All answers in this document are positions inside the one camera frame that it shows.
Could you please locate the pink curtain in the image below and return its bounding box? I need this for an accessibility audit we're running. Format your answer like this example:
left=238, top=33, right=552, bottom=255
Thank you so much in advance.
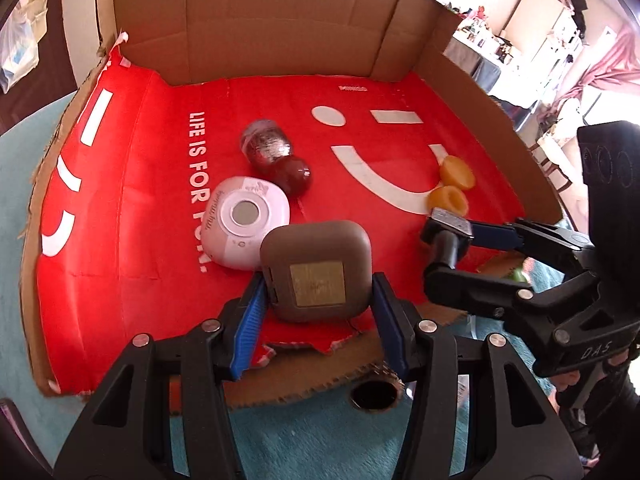
left=565, top=25, right=640, bottom=111

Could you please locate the dark red round bottle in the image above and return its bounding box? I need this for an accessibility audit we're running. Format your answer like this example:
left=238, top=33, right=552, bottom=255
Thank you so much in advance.
left=240, top=119, right=313, bottom=197

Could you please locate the white cabinet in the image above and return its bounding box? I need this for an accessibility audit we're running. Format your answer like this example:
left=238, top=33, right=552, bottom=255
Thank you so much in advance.
left=500, top=0, right=591, bottom=111

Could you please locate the white blue plastic bag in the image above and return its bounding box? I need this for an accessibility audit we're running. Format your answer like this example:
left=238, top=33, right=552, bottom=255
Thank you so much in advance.
left=0, top=0, right=41, bottom=93

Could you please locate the gold studded cuff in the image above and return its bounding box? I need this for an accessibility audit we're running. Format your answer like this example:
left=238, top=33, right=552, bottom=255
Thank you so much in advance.
left=349, top=365, right=405, bottom=413

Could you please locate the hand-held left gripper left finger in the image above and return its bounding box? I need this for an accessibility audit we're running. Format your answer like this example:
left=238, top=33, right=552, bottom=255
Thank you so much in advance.
left=52, top=272, right=268, bottom=480

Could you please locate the beige hanging organizer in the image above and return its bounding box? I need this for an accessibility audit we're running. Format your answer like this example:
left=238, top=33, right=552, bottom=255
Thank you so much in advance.
left=20, top=0, right=51, bottom=36

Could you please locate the table with dark cloth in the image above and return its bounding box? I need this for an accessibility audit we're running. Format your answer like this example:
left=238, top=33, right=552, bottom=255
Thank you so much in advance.
left=445, top=35, right=506, bottom=93

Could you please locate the pink white round device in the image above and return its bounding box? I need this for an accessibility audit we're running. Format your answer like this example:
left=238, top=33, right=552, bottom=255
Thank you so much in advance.
left=204, top=176, right=291, bottom=270

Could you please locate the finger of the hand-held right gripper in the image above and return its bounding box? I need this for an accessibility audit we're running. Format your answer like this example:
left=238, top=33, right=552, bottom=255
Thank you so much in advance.
left=470, top=219, right=596, bottom=261
left=420, top=232, right=601, bottom=328

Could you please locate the person's right hand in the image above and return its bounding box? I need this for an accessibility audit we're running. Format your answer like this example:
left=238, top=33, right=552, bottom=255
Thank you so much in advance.
left=552, top=347, right=633, bottom=392

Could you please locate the cardboard box with red lining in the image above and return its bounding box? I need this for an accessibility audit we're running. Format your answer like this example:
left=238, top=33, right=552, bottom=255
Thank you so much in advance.
left=20, top=0, right=581, bottom=411

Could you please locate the dark brown door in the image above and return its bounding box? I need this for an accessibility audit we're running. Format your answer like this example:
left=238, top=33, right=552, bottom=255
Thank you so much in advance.
left=0, top=0, right=76, bottom=131

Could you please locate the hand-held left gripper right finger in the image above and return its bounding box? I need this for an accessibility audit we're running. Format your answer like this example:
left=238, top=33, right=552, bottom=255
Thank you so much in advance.
left=370, top=272, right=586, bottom=480

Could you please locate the brown square compact case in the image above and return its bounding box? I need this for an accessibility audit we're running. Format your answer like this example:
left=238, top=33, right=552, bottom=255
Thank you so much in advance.
left=260, top=220, right=373, bottom=324

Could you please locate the orange round jar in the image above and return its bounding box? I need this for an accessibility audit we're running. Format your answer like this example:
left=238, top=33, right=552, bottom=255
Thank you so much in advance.
left=427, top=186, right=469, bottom=218

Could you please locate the orange round lid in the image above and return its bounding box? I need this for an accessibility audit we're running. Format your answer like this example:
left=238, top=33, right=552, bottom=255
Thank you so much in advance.
left=439, top=155, right=476, bottom=191

